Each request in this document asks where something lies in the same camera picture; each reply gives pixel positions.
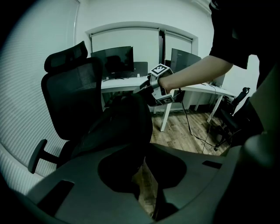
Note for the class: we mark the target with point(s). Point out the black computer monitor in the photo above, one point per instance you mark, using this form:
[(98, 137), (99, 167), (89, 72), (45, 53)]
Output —
[(113, 59), (183, 60)]

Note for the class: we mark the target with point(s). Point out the black swivel chair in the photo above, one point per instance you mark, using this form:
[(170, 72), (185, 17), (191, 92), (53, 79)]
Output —
[(229, 120)]

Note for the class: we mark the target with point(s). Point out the black mesh office chair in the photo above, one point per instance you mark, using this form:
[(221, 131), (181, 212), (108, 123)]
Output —
[(70, 92)]

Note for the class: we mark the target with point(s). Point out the black backpack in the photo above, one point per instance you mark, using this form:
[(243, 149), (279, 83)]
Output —
[(122, 122)]

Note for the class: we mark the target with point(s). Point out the white roller blind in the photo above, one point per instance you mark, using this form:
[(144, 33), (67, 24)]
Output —
[(179, 40), (124, 37)]

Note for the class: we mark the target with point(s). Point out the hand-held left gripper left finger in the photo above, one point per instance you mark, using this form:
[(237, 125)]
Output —
[(87, 197)]

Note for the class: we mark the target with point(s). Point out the white desk leg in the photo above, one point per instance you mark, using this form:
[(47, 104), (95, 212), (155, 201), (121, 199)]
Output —
[(165, 118), (213, 109)]

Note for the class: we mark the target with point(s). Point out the person's black shirt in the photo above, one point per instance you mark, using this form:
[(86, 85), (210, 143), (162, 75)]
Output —
[(232, 32)]

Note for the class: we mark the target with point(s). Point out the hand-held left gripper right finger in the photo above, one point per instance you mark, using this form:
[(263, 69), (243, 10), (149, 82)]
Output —
[(201, 172)]

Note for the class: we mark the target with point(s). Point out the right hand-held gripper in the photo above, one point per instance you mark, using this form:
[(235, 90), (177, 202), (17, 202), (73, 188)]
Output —
[(155, 83)]

